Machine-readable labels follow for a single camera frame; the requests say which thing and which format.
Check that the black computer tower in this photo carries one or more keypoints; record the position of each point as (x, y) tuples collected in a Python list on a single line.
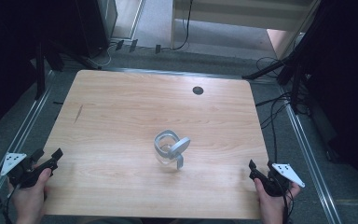
[(96, 25)]

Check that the silver metal floor rail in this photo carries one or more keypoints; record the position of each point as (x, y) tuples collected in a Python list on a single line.
[(21, 137), (174, 73), (310, 161)]

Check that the small black floor bracket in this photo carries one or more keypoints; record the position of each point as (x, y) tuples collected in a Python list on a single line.
[(133, 45), (158, 48), (119, 45)]

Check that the white shelf frame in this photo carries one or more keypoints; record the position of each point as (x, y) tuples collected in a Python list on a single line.
[(230, 12)]

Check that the black tripod stand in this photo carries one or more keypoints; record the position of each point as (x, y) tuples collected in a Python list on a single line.
[(295, 77)]

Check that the person's right hand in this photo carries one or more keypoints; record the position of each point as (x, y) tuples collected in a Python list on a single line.
[(273, 208)]

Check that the black metal stand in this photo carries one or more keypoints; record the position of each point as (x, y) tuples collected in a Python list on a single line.
[(40, 71)]

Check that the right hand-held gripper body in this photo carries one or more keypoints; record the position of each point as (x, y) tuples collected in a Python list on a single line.
[(275, 183)]

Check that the person's left hand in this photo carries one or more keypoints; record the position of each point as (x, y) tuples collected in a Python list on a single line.
[(29, 202)]

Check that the dark round table grommet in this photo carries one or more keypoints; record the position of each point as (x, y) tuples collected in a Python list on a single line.
[(198, 90)]

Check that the dark curtain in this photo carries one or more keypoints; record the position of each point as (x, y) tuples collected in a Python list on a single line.
[(348, 77), (9, 46)]

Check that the clear glass jar grey lid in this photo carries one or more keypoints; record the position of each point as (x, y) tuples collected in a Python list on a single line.
[(171, 149)]

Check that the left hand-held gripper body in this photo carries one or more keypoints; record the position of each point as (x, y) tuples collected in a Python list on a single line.
[(23, 174)]

